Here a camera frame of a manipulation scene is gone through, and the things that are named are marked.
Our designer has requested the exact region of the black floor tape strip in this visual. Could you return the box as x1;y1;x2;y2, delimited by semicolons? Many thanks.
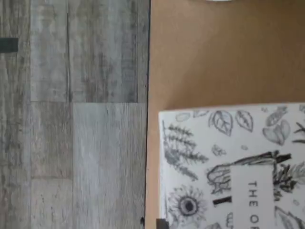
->
0;37;19;53

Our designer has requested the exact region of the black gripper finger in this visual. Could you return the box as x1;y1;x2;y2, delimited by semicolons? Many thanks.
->
156;218;170;229

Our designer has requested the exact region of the white box yellow strip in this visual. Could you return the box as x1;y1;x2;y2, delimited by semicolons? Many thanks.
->
158;102;305;229

